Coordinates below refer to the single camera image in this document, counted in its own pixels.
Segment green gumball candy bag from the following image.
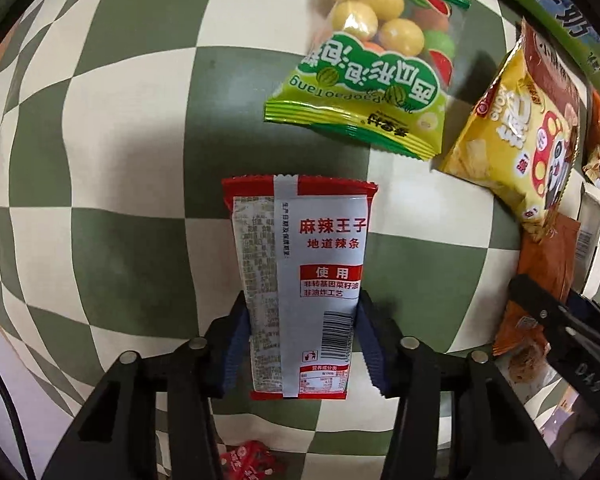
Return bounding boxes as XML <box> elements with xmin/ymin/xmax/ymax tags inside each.
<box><xmin>263</xmin><ymin>0</ymin><xmax>472</xmax><ymax>162</ymax></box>

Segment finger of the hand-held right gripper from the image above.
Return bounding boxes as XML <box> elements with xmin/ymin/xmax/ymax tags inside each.
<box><xmin>566</xmin><ymin>291</ymin><xmax>600</xmax><ymax>347</ymax></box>
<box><xmin>507</xmin><ymin>274</ymin><xmax>582</xmax><ymax>342</ymax></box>

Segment red snack packet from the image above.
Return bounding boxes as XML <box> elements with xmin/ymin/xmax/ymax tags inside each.
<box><xmin>219</xmin><ymin>440</ymin><xmax>287</xmax><ymax>480</ymax></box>

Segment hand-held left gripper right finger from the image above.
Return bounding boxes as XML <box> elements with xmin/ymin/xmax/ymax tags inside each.
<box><xmin>355</xmin><ymin>292</ymin><xmax>563</xmax><ymax>480</ymax></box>

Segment black cable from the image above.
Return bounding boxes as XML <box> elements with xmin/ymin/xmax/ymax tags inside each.
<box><xmin>0</xmin><ymin>345</ymin><xmax>36</xmax><ymax>480</ymax></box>

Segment yellow panda chip bag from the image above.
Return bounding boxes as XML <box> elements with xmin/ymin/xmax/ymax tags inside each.
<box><xmin>439</xmin><ymin>35</ymin><xmax>581</xmax><ymax>243</ymax></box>

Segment red white spicy strip packet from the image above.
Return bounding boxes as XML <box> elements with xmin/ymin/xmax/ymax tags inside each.
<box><xmin>221</xmin><ymin>174</ymin><xmax>379</xmax><ymax>402</ymax></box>

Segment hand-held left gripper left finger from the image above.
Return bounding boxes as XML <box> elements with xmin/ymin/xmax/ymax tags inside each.
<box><xmin>42</xmin><ymin>290</ymin><xmax>253</xmax><ymax>480</ymax></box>

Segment cardboard box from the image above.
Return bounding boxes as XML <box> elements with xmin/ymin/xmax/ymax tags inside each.
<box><xmin>455</xmin><ymin>0</ymin><xmax>600</xmax><ymax>96</ymax></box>

